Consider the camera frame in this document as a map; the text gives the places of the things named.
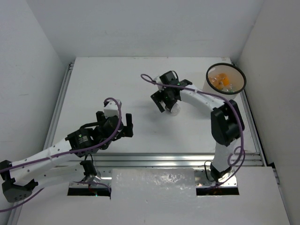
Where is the clear bottle with black label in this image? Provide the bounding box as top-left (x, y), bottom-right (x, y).
top-left (165, 103), bottom-right (180, 116)

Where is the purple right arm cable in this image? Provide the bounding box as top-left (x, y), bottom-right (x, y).
top-left (140, 74), bottom-right (246, 188)

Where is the clear bottle black cap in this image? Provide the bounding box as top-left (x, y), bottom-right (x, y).
top-left (221, 84), bottom-right (235, 92)

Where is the orange juice bottle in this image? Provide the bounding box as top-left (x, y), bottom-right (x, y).
top-left (209, 73), bottom-right (230, 90)

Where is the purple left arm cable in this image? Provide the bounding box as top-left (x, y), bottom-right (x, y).
top-left (0, 97), bottom-right (122, 213)

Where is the white foam sheet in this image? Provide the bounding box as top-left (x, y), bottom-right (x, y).
top-left (110, 169), bottom-right (196, 225)

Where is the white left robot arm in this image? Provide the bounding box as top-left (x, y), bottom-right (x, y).
top-left (0, 111), bottom-right (133, 203)

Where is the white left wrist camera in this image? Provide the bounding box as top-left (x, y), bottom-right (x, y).
top-left (104, 100), bottom-right (119, 118)

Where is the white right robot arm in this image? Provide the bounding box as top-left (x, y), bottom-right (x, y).
top-left (149, 71), bottom-right (245, 182)

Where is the white bin with black rim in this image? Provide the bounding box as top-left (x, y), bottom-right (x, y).
top-left (202, 63), bottom-right (247, 100)

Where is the aluminium frame rail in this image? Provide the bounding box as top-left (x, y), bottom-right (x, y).
top-left (18, 60), bottom-right (282, 188)

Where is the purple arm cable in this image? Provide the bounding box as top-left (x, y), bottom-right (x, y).
top-left (140, 74), bottom-right (246, 188)
top-left (0, 97), bottom-right (122, 213)

